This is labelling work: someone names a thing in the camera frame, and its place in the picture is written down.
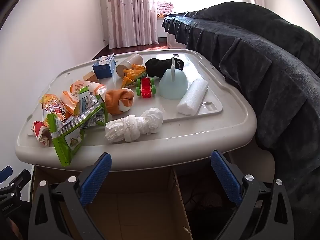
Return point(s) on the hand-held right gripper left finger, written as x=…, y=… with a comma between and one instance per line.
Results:
x=96, y=180

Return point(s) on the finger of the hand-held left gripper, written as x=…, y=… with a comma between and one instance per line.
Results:
x=18, y=181
x=5, y=174

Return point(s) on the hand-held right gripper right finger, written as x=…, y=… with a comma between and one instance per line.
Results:
x=226, y=177

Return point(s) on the green snack wrapper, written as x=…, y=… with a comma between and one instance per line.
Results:
x=67, y=140

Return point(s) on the grey plastic storage lid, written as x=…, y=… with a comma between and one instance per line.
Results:
x=212, y=130

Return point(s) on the brown cardboard box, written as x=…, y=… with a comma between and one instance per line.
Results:
x=140, y=205

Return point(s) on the red white wrapper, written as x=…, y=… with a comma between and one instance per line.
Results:
x=39, y=130

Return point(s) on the white knotted plastic bag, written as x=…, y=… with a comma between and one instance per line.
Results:
x=130, y=127

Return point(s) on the orange rolled sock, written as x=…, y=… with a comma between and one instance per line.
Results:
x=116, y=100

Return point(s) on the orange cartoon snack wrapper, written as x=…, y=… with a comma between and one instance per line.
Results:
x=52, y=105

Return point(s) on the white foam roll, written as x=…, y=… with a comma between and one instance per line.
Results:
x=192, y=97

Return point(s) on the orange white snack wrapper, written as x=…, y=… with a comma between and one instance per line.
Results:
x=75, y=90

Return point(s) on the wooden block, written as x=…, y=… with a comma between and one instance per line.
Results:
x=90, y=77

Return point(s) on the red green toy car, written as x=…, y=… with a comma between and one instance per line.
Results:
x=146, y=88

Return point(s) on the light blue plastic bowl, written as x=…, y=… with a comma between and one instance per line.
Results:
x=173, y=85

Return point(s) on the blue white carton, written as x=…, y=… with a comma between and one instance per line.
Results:
x=102, y=68

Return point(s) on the orange green plastic toy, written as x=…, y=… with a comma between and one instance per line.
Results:
x=133, y=73

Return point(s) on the dark blanket covered bed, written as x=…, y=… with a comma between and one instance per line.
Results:
x=275, y=67

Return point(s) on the beige paper cup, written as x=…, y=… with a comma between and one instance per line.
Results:
x=128, y=63

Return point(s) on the black rolled sock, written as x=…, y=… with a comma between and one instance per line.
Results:
x=160, y=66

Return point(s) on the folded patterned quilt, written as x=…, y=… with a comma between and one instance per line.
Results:
x=165, y=7

